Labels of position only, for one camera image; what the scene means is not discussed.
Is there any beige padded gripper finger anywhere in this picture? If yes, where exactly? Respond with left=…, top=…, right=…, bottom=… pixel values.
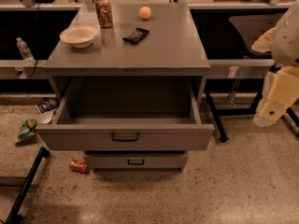
left=251, top=28, right=275, bottom=53

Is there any grey top drawer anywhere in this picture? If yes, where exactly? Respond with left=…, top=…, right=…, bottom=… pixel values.
left=37, top=77, right=213, bottom=151

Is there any grey drawer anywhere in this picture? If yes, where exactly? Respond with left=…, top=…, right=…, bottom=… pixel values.
left=37, top=77, right=213, bottom=151
left=84, top=153, right=187, bottom=171

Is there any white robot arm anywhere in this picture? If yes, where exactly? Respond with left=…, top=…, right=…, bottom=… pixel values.
left=251, top=0, right=299, bottom=127

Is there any dark tray table top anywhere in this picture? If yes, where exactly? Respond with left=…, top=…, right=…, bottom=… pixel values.
left=229, top=13, right=283, bottom=57

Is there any grey metal drawer cabinet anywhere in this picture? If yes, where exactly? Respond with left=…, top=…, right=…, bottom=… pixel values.
left=42, top=2, right=212, bottom=173

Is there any grey bottom drawer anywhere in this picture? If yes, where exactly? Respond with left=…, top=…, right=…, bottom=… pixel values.
left=84, top=153, right=187, bottom=171

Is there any black folding table stand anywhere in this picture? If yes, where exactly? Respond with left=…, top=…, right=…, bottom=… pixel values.
left=205, top=65, right=299, bottom=143

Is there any orange fruit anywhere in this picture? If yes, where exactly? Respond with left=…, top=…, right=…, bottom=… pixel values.
left=139, top=7, right=151, bottom=20

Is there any black snack bar wrapper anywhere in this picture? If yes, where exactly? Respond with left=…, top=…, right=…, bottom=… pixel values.
left=122, top=28, right=150, bottom=45

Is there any brown soda can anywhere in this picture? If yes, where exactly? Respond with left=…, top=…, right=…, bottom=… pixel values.
left=94, top=0, right=113, bottom=28

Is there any white bowl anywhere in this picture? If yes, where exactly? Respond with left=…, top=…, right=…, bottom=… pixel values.
left=60, top=25, right=98, bottom=49

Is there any dark snack packet on floor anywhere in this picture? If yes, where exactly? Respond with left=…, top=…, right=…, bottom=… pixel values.
left=36, top=98, right=59, bottom=113

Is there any crushed orange can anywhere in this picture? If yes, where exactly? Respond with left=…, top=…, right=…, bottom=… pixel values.
left=69, top=160, right=88, bottom=173

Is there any white object on floor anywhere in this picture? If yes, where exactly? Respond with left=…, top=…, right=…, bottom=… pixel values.
left=37, top=110, right=55, bottom=124

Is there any clear plastic water bottle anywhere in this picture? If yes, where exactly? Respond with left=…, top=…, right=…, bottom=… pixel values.
left=16, top=37, right=36, bottom=65

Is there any green chip bag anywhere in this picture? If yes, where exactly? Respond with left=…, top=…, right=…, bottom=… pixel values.
left=16, top=119, right=37, bottom=143

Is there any black stand leg left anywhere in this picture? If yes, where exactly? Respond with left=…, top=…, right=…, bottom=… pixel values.
left=0, top=147, right=50, bottom=224

